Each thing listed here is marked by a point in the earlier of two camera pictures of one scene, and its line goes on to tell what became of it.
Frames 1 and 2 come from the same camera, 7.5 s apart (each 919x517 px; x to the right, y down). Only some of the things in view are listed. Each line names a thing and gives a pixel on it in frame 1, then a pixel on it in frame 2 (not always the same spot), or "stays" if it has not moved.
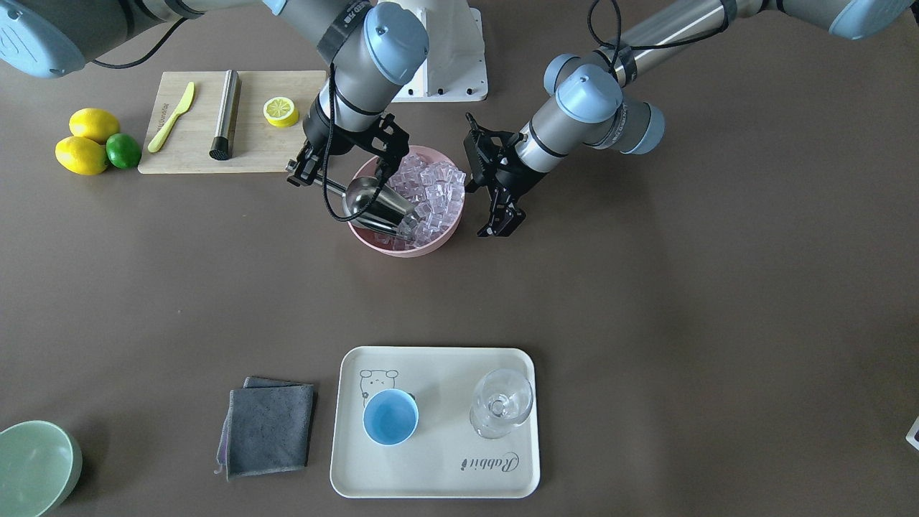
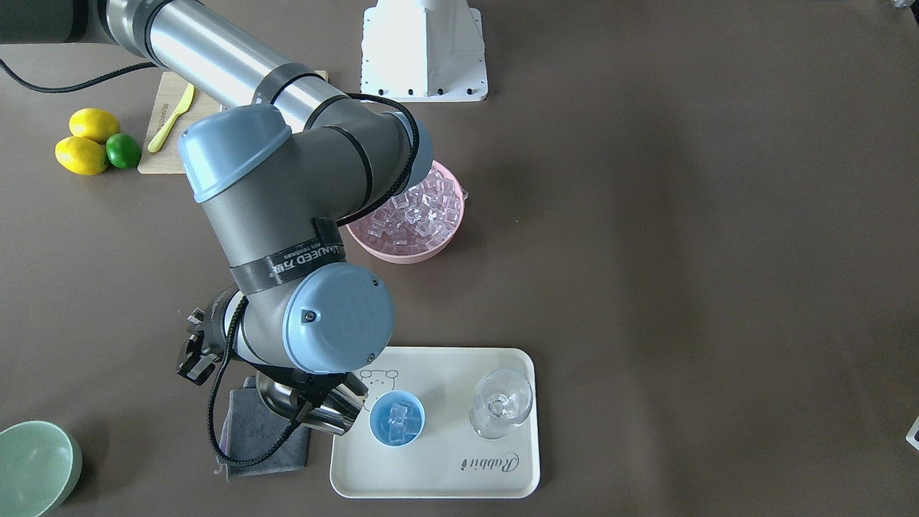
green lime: [123, 150] stays
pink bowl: [431, 184] stays
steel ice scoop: [368, 202] to [336, 413]
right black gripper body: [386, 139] to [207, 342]
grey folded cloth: [266, 427] stays
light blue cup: [390, 417] stays
